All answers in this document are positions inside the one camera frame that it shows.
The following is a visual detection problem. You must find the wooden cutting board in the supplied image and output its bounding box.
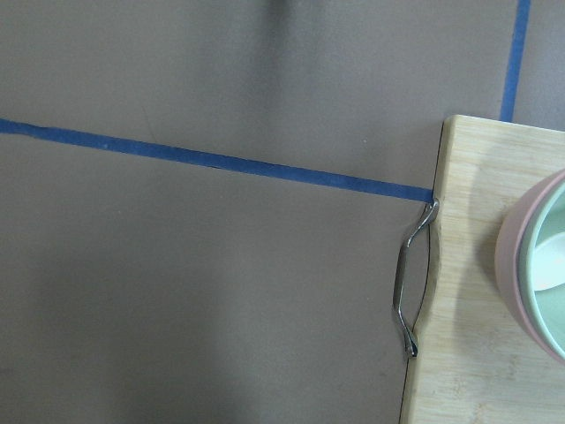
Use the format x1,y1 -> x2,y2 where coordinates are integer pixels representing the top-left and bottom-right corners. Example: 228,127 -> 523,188
400,115 -> 564,423

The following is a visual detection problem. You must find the green bowl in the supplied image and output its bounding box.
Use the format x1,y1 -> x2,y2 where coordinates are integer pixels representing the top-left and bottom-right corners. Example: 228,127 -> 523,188
518,183 -> 564,358

